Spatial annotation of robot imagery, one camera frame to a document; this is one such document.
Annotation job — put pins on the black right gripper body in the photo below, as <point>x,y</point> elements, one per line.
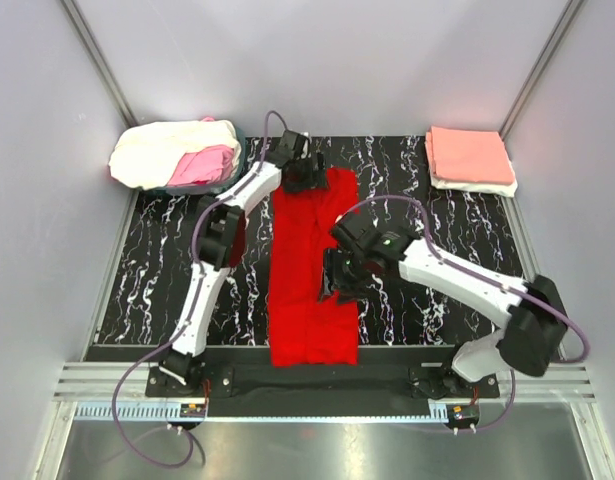
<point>344,272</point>

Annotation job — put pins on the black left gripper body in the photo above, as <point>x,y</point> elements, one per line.
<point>303,177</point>

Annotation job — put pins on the red t-shirt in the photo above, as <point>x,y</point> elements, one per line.
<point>303,330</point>

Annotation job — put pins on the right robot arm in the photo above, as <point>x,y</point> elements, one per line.
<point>528,315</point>

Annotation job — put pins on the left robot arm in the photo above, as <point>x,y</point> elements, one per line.
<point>218,244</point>

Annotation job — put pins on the pink crumpled shirt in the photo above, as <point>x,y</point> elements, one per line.
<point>210,153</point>

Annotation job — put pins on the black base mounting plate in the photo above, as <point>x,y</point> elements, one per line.
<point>436,383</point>

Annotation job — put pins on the white crumpled shirt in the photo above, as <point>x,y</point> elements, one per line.
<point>145,156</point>

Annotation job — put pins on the folded white shirt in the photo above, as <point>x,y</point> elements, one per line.
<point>477,187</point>

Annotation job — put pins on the left corner aluminium post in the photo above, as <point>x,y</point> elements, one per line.
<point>97,58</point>

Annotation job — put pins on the corner aluminium post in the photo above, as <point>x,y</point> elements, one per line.
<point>97,58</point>
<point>555,39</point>

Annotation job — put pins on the white cable duct strip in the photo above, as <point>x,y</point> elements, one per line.
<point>414,411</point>

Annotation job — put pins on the aluminium front rail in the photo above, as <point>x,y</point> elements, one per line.
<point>94,381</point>

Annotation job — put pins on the right corner aluminium post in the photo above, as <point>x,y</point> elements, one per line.
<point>555,39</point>

